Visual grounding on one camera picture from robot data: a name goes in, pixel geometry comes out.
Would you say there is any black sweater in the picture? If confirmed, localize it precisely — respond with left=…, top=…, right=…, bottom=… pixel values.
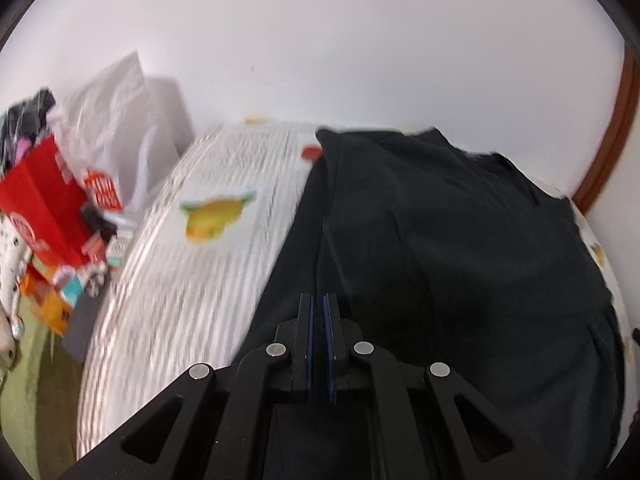
left=241, top=129, right=625, bottom=479

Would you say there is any black smartphone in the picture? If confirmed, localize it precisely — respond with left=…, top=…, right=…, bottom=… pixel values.
left=62, top=288, right=106, bottom=363

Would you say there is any fruit print tablecloth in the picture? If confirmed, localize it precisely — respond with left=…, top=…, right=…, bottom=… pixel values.
left=77, top=124, right=638, bottom=459

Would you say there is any green bed sheet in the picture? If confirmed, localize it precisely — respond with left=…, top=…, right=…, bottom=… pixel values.
left=1, top=300, right=82, bottom=479

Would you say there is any orange juice bottle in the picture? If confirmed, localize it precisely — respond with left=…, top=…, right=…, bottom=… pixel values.
left=21, top=274, right=72, bottom=337

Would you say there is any white spotted plush toy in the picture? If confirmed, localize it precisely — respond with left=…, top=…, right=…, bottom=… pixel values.
left=0, top=216, right=32, bottom=380

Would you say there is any red paper bag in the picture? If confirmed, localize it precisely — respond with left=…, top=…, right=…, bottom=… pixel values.
left=1, top=136, right=94, bottom=268

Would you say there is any white Miniso paper bag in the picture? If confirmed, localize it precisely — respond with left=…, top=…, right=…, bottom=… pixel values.
left=47, top=52, right=179, bottom=219

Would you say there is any plaid dark cloth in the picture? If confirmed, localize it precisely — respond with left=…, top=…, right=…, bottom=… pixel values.
left=1, top=88, right=55, bottom=178

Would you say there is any brown wooden door frame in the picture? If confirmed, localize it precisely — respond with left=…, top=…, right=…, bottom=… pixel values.
left=572, top=46, right=639, bottom=214

